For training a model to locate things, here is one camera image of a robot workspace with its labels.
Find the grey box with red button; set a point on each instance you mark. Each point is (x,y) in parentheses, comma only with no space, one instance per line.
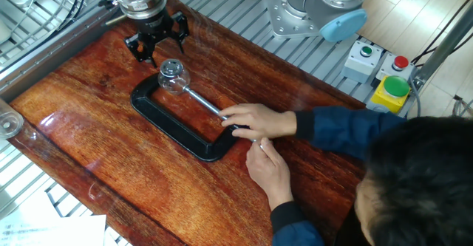
(395,70)

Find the black table side panel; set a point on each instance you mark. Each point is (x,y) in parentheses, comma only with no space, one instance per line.
(345,231)

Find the white printed paper sheets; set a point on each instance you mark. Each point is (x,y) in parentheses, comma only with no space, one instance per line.
(55,231)

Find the grey box with green button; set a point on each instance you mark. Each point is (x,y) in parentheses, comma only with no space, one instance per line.
(360,63)

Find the person's right hand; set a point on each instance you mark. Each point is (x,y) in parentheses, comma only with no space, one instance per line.
(262,122)

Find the person's left hand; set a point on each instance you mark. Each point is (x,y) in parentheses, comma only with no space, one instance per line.
(269,172)

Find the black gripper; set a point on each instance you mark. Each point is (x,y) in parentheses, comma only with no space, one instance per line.
(153,28)

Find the aluminium frame post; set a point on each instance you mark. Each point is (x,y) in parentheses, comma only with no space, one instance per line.
(443,46)

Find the small clear glass jar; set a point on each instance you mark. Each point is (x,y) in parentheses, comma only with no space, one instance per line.
(177,85)

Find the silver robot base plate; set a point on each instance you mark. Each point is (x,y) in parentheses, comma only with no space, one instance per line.
(281,20)

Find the person's head black hair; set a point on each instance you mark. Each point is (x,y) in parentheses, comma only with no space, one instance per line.
(425,183)

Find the person's left forearm blue sleeve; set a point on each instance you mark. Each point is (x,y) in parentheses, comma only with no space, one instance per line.
(295,231)

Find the person's right forearm dark sleeve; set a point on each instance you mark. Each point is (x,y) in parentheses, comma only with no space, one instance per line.
(343,131)

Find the black C-clamp with steel screw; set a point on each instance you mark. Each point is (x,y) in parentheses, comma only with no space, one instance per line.
(166,124)

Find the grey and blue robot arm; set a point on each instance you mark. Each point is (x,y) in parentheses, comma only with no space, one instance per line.
(332,2)

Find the yellow box with green button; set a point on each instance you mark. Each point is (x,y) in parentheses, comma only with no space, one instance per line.
(388,98)

